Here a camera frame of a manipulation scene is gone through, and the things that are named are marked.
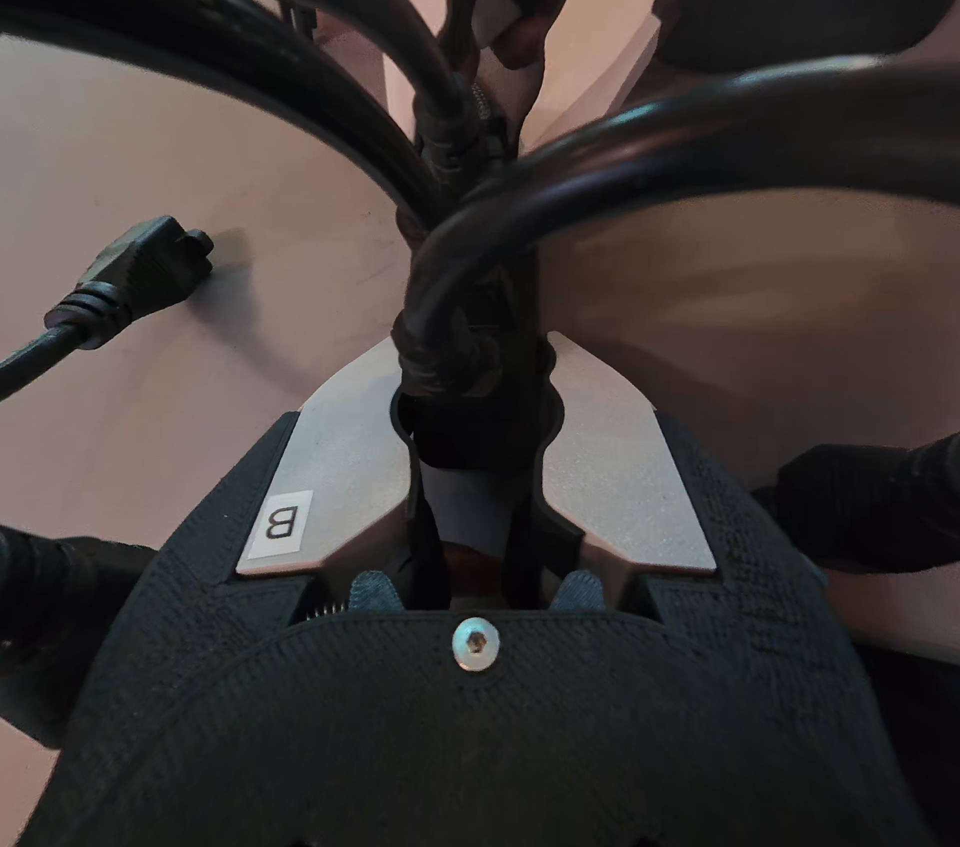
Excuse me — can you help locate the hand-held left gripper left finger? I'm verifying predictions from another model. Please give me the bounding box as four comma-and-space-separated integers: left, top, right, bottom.
234, 335, 421, 574

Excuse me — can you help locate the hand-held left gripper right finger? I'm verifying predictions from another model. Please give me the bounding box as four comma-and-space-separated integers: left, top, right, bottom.
536, 329, 719, 574

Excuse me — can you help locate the black power strip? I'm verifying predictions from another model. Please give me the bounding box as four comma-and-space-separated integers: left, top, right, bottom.
393, 202, 560, 475

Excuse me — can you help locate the person's right hand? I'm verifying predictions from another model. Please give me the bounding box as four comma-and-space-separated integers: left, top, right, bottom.
499, 13, 554, 73

